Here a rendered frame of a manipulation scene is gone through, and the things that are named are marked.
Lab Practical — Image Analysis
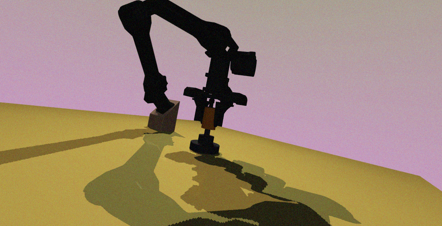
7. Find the orange knob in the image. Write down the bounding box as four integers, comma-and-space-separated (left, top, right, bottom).
201, 107, 215, 130

